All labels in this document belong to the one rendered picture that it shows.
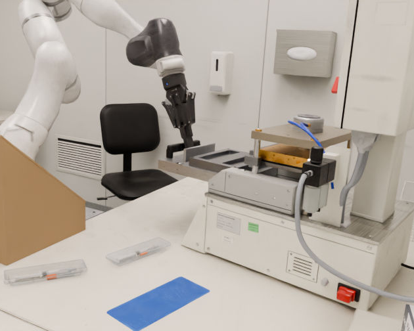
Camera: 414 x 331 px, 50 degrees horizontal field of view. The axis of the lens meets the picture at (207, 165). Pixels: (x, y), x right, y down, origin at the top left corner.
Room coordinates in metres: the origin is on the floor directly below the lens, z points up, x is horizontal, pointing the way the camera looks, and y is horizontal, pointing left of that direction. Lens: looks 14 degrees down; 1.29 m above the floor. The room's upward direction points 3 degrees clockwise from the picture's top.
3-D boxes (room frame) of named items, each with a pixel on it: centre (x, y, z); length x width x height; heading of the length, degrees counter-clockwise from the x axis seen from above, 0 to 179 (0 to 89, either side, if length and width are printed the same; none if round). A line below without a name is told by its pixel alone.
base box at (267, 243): (1.16, -0.24, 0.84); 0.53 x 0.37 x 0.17; 54
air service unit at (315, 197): (0.91, -0.23, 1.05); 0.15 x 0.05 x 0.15; 144
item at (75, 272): (0.97, 0.37, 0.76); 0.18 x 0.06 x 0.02; 116
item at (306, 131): (1.13, -0.27, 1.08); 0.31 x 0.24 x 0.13; 144
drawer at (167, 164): (1.33, -0.03, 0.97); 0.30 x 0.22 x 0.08; 54
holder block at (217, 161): (1.30, -0.07, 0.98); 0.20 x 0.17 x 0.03; 144
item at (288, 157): (1.16, -0.25, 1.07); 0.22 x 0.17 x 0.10; 144
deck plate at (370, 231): (1.15, -0.29, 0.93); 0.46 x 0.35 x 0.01; 54
